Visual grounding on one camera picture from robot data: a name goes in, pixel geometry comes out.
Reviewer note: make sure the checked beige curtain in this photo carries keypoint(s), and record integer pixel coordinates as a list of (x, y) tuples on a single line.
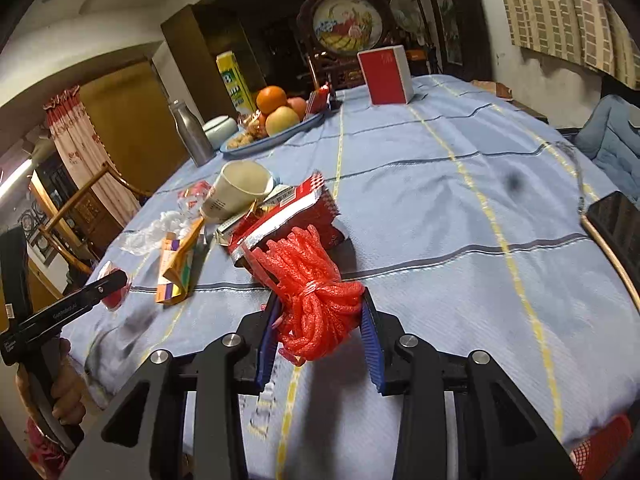
[(560, 10)]

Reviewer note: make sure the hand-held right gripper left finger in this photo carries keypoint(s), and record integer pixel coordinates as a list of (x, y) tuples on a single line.
[(267, 347)]

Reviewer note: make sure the red apple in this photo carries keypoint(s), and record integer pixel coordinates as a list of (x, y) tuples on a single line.
[(299, 106)]

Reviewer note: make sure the small red plastic piece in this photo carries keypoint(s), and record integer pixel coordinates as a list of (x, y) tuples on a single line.
[(114, 300)]

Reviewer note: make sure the metal bottle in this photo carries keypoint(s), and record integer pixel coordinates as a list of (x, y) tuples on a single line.
[(192, 135)]

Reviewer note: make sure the yellow and green box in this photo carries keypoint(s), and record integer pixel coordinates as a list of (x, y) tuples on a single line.
[(235, 85)]

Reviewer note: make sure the blue fruit plate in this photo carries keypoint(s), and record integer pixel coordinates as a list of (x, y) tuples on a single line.
[(295, 132)]

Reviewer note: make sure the small red packet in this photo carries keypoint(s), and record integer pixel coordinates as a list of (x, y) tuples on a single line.
[(320, 100)]

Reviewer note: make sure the orange and purple carton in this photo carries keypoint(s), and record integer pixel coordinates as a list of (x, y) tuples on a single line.
[(175, 270)]

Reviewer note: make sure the blue striped tablecloth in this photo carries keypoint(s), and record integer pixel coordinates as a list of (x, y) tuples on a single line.
[(450, 200)]

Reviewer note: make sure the heap of nuts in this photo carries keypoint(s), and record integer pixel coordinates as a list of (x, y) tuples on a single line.
[(247, 137)]

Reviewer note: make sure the wall poster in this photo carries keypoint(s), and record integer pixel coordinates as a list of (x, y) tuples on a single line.
[(445, 10)]

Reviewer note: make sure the red foam fruit net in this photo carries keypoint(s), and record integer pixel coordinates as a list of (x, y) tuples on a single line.
[(320, 305)]

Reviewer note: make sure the dark wooden cabinet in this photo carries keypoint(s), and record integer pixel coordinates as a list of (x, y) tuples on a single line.
[(225, 30)]

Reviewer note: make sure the white plastic bag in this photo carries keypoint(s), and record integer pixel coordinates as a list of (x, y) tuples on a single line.
[(150, 235)]

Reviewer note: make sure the red and white box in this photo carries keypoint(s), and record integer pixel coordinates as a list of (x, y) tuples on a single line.
[(382, 77)]

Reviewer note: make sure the blue cushioned chair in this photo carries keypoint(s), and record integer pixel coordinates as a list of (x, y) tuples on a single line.
[(612, 145)]

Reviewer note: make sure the flat white box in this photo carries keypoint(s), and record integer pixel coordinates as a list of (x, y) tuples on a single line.
[(282, 195)]

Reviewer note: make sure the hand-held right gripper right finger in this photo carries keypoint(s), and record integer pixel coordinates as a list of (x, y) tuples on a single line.
[(372, 355)]

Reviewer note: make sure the red snack packet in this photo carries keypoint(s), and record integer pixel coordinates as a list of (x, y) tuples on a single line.
[(300, 210)]

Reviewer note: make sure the black tablet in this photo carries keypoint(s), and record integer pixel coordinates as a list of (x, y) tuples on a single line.
[(617, 230)]

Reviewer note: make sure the red and white curtain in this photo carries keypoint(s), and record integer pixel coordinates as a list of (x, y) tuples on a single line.
[(80, 150)]

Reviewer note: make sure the orange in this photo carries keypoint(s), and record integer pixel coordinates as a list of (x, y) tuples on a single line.
[(271, 99)]

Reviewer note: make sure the wooden board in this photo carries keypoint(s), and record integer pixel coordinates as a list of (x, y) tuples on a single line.
[(607, 257)]

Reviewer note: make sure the wooden chair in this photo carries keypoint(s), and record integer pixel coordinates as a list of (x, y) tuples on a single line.
[(75, 210)]

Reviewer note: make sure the yellow apple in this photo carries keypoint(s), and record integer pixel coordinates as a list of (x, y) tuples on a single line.
[(282, 121)]

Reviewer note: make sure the red plastic basket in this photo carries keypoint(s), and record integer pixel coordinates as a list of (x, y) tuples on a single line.
[(602, 447)]

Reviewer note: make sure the tan cardboard piece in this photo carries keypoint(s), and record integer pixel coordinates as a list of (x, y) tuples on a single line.
[(495, 88)]

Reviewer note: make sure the person's left hand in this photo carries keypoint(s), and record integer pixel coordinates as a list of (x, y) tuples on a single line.
[(67, 395)]

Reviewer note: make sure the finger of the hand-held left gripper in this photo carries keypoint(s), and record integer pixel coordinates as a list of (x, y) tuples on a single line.
[(90, 295)]

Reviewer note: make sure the white lidded bowl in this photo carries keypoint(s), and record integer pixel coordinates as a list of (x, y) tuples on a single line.
[(220, 130)]

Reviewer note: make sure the white paper cup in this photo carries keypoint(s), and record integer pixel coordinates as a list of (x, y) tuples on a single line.
[(235, 190)]

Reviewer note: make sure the dark side table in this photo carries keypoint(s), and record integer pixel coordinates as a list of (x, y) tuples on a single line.
[(530, 110)]

